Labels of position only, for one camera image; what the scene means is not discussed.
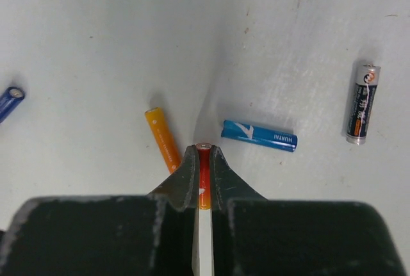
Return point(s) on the black silver battery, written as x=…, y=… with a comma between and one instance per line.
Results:
x=364, y=89

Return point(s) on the red orange battery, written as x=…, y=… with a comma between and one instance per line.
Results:
x=204, y=150

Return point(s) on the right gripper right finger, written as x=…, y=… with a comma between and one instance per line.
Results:
x=252, y=235

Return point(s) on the blue battery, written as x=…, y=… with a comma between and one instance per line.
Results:
x=259, y=136

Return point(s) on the purple battery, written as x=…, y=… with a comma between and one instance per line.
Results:
x=10, y=99

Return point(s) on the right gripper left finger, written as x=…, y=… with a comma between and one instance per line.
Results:
x=152, y=234

